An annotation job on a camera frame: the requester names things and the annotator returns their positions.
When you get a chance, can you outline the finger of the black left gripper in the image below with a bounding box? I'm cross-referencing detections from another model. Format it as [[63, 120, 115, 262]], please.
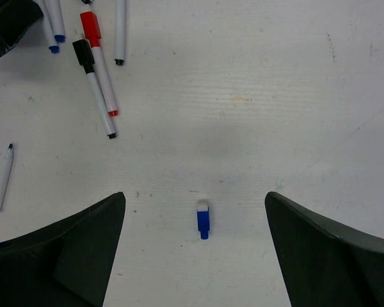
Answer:
[[0, 0, 43, 57]]

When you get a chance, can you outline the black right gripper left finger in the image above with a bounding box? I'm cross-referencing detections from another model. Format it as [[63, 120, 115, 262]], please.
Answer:
[[0, 192, 125, 306]]

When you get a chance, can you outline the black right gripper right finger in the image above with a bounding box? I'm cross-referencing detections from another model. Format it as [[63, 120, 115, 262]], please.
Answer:
[[265, 192, 384, 306]]

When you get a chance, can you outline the blue marker pen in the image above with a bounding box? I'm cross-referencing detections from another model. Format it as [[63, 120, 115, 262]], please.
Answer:
[[47, 0, 65, 43], [37, 0, 60, 54]]

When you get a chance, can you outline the blue marker pen body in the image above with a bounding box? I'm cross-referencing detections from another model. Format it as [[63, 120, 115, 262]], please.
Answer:
[[0, 143, 14, 211]]

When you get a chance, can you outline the blue pen cap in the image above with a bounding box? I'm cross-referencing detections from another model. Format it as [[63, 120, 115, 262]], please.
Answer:
[[196, 200, 210, 240]]

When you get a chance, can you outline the red marker pen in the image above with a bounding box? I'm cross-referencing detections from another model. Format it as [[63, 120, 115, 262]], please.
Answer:
[[79, 4, 118, 116]]

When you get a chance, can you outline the black marker beside red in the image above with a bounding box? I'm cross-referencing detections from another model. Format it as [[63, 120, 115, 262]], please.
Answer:
[[72, 38, 117, 139]]

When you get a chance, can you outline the black marker right vertical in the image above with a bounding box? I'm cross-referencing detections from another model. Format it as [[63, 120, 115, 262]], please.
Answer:
[[115, 0, 126, 66]]

